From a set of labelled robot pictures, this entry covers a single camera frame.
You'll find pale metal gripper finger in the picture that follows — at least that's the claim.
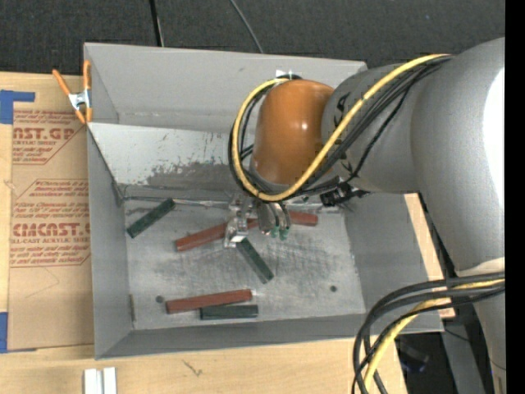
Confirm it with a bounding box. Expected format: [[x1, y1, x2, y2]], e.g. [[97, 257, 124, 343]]
[[230, 195, 254, 223], [222, 218, 249, 250]]

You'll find dark green flat block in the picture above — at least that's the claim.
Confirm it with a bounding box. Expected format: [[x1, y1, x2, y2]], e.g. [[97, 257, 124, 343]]
[[199, 304, 259, 321], [126, 197, 176, 240], [236, 238, 275, 285]]

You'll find red-brown flat block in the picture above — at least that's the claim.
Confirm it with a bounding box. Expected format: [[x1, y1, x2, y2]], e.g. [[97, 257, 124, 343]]
[[165, 288, 253, 315], [286, 210, 319, 227], [175, 218, 259, 253]]

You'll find grey metal bin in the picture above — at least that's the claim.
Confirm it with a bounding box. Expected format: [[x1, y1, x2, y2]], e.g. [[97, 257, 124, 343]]
[[83, 42, 445, 360]]

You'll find brown cardboard board, red print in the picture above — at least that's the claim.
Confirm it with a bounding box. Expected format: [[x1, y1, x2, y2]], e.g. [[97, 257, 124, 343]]
[[0, 71, 95, 353]]

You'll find black cylinder on white bracket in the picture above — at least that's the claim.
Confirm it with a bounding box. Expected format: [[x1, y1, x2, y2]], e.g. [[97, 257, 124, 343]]
[[318, 181, 370, 213]]

